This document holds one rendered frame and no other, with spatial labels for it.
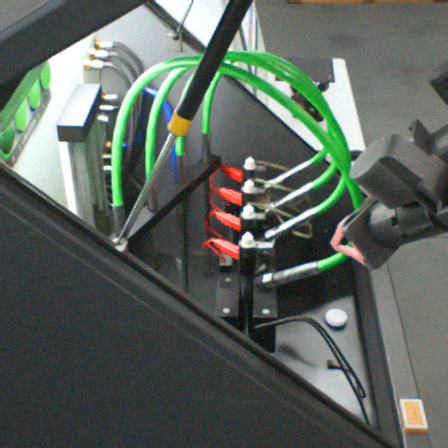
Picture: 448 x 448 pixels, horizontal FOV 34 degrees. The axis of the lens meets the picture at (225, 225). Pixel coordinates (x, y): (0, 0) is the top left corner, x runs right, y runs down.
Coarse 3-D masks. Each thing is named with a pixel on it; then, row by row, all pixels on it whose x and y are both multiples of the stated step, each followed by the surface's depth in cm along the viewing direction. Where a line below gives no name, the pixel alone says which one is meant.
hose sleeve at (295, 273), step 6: (306, 264) 101; (312, 264) 100; (282, 270) 104; (288, 270) 103; (294, 270) 102; (300, 270) 101; (306, 270) 101; (312, 270) 100; (318, 270) 100; (276, 276) 104; (282, 276) 103; (288, 276) 103; (294, 276) 102; (300, 276) 102; (306, 276) 101; (276, 282) 104; (282, 282) 104
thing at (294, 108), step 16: (160, 64) 94; (176, 64) 92; (192, 64) 91; (224, 64) 90; (144, 80) 96; (240, 80) 90; (256, 80) 89; (128, 96) 98; (272, 96) 89; (128, 112) 100; (304, 112) 88; (320, 128) 89; (112, 160) 106; (336, 160) 89; (112, 176) 108; (352, 192) 91; (336, 256) 98
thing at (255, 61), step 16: (256, 64) 105; (272, 64) 105; (176, 80) 107; (288, 80) 106; (160, 96) 108; (304, 96) 108; (160, 112) 110; (320, 112) 109; (336, 128) 110; (336, 192) 117; (320, 208) 119; (288, 224) 121; (272, 240) 122
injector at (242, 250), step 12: (240, 240) 115; (240, 252) 114; (252, 252) 114; (240, 264) 116; (252, 264) 115; (264, 264) 117; (240, 276) 117; (252, 276) 117; (240, 288) 119; (252, 288) 119; (240, 312) 123; (240, 324) 124
